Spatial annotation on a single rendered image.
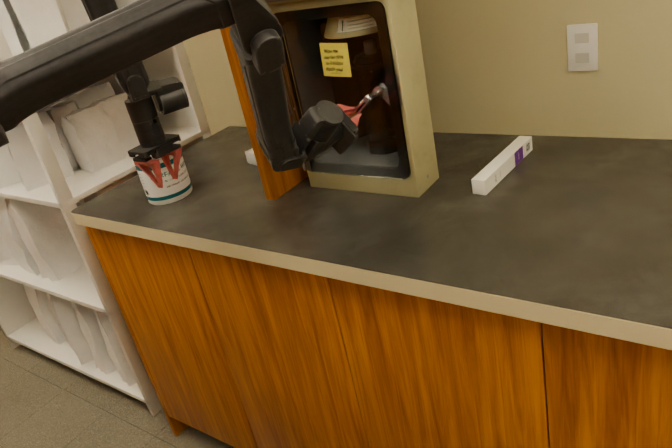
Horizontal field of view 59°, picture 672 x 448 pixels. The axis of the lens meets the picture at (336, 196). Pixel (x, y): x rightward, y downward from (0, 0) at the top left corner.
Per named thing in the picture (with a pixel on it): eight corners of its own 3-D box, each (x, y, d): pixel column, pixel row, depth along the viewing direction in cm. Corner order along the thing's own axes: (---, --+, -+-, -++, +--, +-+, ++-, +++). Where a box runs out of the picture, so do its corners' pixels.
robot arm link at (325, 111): (257, 137, 115) (277, 172, 112) (278, 97, 107) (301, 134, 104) (305, 129, 123) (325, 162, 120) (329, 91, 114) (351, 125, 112)
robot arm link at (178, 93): (114, 64, 125) (124, 77, 119) (166, 49, 129) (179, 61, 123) (131, 114, 132) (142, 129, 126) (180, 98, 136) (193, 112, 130)
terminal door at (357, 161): (308, 170, 153) (271, 12, 137) (412, 179, 135) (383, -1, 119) (306, 171, 153) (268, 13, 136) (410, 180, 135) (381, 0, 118)
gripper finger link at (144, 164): (186, 179, 135) (173, 141, 131) (162, 193, 130) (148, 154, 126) (167, 177, 139) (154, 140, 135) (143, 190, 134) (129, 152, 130)
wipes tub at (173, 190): (173, 183, 179) (157, 137, 173) (202, 187, 171) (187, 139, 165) (139, 203, 170) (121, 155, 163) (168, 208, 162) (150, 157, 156)
